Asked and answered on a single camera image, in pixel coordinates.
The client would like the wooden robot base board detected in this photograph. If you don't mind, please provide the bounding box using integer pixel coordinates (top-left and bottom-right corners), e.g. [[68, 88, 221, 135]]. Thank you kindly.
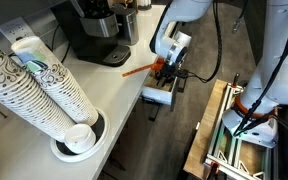
[[182, 78, 231, 180]]

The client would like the white wall power outlet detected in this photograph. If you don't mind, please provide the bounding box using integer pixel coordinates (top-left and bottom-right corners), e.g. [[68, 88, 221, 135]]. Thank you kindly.
[[0, 16, 36, 45]]

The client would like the white round cup holder ring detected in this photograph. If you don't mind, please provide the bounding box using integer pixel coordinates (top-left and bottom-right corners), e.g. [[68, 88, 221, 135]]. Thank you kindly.
[[49, 106, 111, 164]]

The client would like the black coffee machine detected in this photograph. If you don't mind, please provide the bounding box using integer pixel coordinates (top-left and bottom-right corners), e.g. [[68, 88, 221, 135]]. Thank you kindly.
[[50, 0, 132, 68]]

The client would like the patterned paper cup stack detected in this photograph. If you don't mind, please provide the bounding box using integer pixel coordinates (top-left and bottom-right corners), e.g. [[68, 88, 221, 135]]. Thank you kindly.
[[0, 34, 77, 143], [10, 35, 100, 127]]

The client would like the silver rectangular canister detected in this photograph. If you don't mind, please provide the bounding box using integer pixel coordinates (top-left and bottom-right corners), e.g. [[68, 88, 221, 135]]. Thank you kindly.
[[111, 4, 140, 47]]

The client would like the white cup lids stack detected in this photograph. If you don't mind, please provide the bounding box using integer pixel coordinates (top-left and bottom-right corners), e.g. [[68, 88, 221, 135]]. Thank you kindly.
[[63, 123, 98, 155]]

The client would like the red black bar clamp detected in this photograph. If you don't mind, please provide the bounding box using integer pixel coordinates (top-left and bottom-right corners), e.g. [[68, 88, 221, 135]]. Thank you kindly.
[[231, 72, 242, 89]]

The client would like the orange black bar clamp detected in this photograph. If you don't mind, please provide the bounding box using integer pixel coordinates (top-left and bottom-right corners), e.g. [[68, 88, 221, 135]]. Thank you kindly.
[[206, 161, 221, 180]]

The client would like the black corrugated cable conduit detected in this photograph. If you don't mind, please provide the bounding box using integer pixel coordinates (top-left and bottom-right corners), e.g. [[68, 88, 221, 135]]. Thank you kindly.
[[183, 0, 224, 84]]

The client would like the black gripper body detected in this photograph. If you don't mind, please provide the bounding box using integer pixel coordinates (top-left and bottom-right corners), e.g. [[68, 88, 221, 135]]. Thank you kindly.
[[157, 63, 180, 81]]

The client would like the white wooden cutlery drawer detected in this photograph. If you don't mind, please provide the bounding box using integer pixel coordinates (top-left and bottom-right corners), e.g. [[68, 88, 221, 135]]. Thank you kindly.
[[140, 70, 181, 107]]

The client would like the black coffee machine cord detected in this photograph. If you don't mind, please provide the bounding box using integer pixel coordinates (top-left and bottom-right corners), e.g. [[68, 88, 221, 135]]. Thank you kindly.
[[49, 24, 72, 65]]

